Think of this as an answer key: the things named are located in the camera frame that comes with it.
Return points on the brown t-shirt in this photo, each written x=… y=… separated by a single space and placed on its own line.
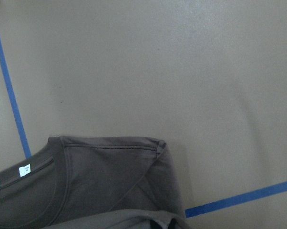
x=73 y=177

